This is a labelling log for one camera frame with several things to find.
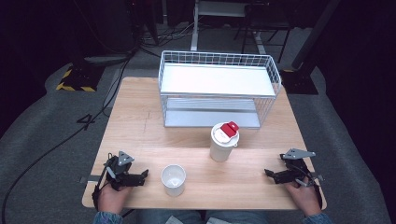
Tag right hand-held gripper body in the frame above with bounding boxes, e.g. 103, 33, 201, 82
279, 147, 325, 189

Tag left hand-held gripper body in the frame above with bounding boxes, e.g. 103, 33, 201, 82
103, 150, 136, 191

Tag white paper cup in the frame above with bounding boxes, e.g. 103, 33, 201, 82
160, 163, 188, 198

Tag white tumbler with red lid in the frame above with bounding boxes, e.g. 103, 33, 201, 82
208, 120, 241, 163

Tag white wire shelf rack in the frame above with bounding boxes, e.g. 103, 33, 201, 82
157, 49, 283, 130

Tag person's right hand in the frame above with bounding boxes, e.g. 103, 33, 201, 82
284, 177, 322, 217

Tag person's left hand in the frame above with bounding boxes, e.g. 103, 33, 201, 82
97, 181, 134, 216

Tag grey tape strip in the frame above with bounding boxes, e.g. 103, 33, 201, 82
78, 175, 103, 184

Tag person's legs in jeans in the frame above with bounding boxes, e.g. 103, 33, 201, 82
135, 209, 273, 224

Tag black square floor base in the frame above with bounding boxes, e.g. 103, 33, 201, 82
279, 68, 319, 95

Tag yellow black striped stand base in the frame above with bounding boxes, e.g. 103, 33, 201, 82
55, 63, 106, 93

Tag white metal stand leg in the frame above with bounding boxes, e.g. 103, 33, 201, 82
190, 0, 201, 52

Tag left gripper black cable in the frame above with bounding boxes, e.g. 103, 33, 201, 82
91, 173, 109, 211

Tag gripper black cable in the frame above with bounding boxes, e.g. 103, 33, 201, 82
310, 173, 324, 210
91, 173, 109, 211

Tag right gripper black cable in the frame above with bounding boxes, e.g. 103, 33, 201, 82
310, 173, 324, 210

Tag long black floor cable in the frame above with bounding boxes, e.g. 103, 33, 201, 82
0, 50, 134, 224

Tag black slanted post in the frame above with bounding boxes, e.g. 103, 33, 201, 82
290, 0, 341, 71

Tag bundle of floor cables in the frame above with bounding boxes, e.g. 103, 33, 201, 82
138, 21, 195, 49

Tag black metal frame stand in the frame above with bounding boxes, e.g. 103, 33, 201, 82
233, 0, 294, 64

